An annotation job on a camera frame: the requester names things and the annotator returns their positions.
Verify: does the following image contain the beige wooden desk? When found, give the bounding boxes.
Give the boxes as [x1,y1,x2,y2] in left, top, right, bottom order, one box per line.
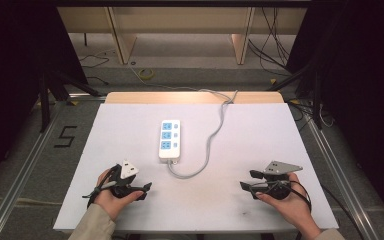
[57,6,308,66]

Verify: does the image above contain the grey power strip cable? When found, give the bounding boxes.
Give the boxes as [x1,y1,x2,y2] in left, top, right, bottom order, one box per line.
[128,63,240,180]

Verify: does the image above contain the white power strip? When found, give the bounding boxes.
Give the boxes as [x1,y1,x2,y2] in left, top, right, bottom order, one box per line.
[158,119,182,165]

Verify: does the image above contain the black curtain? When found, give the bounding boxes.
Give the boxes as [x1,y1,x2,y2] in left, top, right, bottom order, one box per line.
[285,0,384,233]
[0,0,89,196]

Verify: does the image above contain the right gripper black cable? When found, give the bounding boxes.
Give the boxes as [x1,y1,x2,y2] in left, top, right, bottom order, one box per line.
[279,179,366,240]

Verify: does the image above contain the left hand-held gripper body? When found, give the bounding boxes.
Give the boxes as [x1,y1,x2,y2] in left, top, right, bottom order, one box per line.
[107,159,140,200]

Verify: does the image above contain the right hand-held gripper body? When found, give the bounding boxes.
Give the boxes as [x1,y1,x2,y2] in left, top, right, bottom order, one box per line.
[261,160,304,201]

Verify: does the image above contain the white table board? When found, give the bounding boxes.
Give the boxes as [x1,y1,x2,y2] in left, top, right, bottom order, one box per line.
[52,102,340,234]

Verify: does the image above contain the thin black floor cable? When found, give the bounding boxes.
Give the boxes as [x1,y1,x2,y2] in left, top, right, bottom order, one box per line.
[78,53,111,86]

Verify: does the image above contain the bundle of black cables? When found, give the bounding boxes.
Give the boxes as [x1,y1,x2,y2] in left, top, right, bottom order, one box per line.
[247,6,293,78]

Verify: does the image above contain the black metal stand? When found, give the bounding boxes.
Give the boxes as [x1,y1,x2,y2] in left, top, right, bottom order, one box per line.
[37,70,102,134]
[267,61,325,130]

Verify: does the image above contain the metal floor rail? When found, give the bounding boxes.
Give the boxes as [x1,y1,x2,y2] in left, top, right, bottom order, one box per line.
[303,111,383,240]
[0,98,68,240]

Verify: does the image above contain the person's left hand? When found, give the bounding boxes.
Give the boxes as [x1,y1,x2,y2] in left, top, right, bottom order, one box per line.
[93,168,145,222]

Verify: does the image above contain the person's right hand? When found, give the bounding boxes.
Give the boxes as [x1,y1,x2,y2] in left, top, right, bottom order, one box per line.
[255,171,322,232]

